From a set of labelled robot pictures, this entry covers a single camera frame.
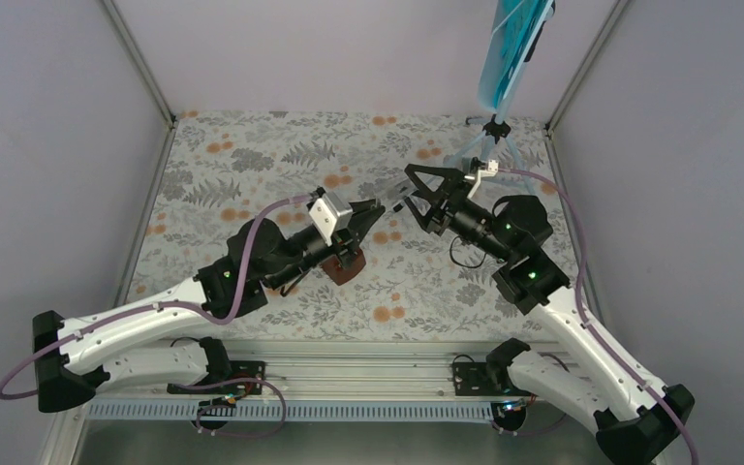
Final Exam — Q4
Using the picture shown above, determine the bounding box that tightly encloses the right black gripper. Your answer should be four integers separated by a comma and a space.
399, 165, 512, 264

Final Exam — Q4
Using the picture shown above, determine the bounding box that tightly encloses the brown wooden metronome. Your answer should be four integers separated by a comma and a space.
321, 249, 366, 286

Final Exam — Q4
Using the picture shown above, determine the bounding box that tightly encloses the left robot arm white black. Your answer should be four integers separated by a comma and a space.
32, 193, 386, 413

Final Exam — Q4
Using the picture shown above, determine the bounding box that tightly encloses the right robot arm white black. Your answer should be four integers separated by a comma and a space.
404, 161, 700, 464

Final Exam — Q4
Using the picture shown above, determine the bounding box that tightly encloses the floral patterned table mat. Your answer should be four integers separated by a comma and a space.
118, 109, 599, 343

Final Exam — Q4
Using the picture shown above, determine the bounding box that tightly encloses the light blue music stand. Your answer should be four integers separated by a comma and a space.
392, 0, 556, 213

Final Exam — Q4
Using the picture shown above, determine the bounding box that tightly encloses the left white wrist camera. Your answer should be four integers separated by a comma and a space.
308, 192, 352, 246

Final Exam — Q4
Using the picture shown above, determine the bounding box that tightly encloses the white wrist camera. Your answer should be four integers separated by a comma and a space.
308, 192, 352, 246
464, 158, 500, 200

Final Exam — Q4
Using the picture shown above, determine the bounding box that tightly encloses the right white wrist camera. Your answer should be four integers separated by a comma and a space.
464, 158, 500, 200

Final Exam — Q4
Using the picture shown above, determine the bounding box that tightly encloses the aluminium rail frame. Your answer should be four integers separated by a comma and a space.
38, 336, 668, 465

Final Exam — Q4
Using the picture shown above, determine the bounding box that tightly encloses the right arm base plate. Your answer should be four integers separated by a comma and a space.
451, 361, 501, 397

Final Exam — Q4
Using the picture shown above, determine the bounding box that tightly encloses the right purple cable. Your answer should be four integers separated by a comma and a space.
497, 167, 700, 465

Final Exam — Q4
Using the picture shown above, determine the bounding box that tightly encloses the purple cable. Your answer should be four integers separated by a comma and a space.
497, 167, 700, 465
0, 195, 316, 402

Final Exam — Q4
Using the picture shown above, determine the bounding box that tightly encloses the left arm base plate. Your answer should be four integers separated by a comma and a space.
167, 360, 266, 398

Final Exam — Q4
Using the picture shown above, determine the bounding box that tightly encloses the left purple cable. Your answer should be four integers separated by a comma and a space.
0, 195, 316, 402

